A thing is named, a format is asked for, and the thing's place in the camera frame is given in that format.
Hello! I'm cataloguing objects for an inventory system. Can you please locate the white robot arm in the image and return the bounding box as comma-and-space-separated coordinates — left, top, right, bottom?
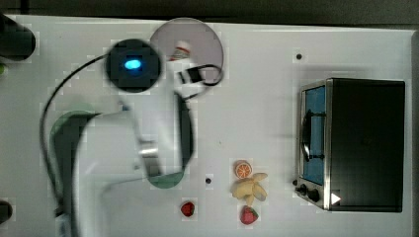
50, 39, 203, 237

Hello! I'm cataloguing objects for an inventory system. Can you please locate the lilac round plate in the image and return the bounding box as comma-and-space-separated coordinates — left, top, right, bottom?
150, 18, 224, 86

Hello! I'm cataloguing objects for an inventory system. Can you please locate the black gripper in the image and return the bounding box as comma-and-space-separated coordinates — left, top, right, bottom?
177, 66, 204, 84

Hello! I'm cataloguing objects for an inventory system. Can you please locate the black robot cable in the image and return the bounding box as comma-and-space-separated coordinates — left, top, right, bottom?
39, 53, 110, 211

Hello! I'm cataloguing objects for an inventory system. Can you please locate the black cylinder post lower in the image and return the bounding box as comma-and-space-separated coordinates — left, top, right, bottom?
0, 200, 13, 224

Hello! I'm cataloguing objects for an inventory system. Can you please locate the green oval strainer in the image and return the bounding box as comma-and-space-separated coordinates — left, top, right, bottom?
49, 103, 98, 198

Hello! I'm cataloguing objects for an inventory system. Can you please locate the green mug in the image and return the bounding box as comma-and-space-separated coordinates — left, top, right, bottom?
147, 172, 184, 189

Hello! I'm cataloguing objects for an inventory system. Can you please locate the small strawberry toy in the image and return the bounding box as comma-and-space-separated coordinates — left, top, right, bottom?
181, 201, 195, 217

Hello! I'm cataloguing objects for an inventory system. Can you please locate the black toaster oven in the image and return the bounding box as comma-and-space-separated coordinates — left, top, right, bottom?
293, 78, 406, 212

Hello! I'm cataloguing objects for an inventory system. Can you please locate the orange slice toy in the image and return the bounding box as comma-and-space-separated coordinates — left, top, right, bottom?
234, 160, 252, 179

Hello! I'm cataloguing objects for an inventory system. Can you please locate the peeled banana toy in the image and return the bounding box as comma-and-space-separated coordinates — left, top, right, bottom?
230, 173, 268, 206

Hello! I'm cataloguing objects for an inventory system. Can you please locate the large strawberry toy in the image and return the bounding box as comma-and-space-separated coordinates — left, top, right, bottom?
240, 205, 259, 225

